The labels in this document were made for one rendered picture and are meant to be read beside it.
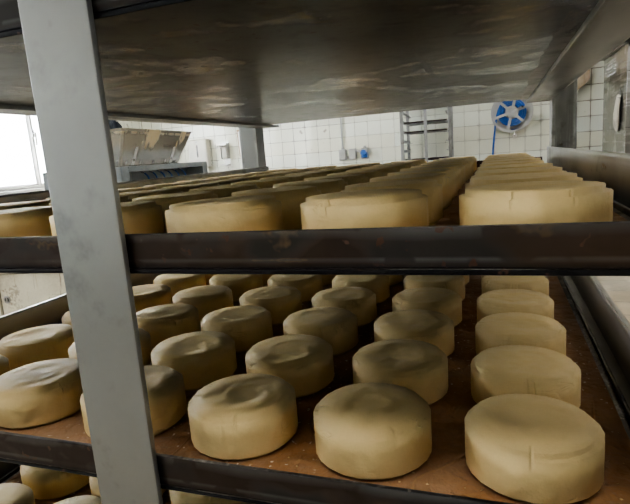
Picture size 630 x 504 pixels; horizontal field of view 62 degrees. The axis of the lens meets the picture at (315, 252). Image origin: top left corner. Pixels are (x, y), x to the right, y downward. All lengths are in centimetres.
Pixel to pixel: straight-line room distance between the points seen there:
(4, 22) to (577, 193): 21
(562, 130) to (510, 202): 59
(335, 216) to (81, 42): 11
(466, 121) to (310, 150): 178
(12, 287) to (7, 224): 210
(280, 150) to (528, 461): 622
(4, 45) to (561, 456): 26
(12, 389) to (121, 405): 10
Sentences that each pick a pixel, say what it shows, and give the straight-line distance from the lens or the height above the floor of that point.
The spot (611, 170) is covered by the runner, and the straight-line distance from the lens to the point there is 36.
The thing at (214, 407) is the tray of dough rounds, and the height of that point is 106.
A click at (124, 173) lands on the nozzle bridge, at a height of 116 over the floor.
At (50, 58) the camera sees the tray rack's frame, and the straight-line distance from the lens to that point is 22.
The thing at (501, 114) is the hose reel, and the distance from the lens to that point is 578.
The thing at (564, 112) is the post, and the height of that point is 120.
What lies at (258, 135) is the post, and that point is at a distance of 84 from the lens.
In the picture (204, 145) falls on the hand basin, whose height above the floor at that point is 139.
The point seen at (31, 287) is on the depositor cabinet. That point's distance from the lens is 233.
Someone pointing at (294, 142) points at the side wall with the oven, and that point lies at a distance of 631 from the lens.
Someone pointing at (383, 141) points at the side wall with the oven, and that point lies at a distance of 601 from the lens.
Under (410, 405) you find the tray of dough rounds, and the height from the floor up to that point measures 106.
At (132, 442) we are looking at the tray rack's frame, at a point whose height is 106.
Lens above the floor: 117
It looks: 10 degrees down
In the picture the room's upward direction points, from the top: 4 degrees counter-clockwise
